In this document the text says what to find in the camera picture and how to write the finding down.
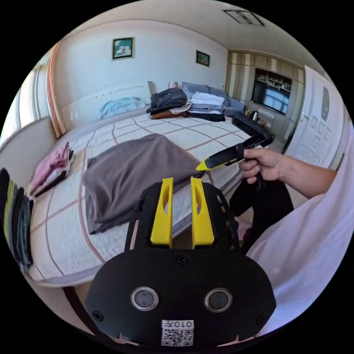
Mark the large framed picture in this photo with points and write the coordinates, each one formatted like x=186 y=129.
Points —
x=123 y=48

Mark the pile of white grey clothes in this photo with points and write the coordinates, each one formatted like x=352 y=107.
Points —
x=207 y=106

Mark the cupboard with television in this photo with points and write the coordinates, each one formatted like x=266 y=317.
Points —
x=271 y=91

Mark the light blue pillow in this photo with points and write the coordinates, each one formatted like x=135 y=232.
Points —
x=121 y=106

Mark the bed with checked quilt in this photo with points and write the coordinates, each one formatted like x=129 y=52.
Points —
x=155 y=130

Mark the person's body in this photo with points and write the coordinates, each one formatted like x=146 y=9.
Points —
x=312 y=243

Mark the pile of dark clothes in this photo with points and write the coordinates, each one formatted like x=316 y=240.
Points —
x=168 y=101

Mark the pile of black green clothes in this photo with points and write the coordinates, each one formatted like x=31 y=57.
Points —
x=16 y=218

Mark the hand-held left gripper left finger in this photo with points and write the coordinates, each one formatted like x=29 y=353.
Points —
x=161 y=218

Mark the chocolate short sleeve shirt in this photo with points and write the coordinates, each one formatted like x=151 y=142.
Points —
x=132 y=177

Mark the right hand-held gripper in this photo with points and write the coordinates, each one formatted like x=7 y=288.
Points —
x=229 y=156

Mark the grey blue pillow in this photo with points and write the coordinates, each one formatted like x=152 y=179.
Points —
x=195 y=88
x=219 y=92

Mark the person's right hand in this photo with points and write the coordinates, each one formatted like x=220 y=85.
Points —
x=262 y=164

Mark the person's right forearm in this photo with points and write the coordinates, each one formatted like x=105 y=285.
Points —
x=307 y=177

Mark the small framed picture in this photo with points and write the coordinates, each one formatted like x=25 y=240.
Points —
x=203 y=58

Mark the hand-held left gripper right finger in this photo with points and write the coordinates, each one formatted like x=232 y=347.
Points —
x=202 y=221

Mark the pile of pink clothes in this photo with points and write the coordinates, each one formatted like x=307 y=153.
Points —
x=52 y=168

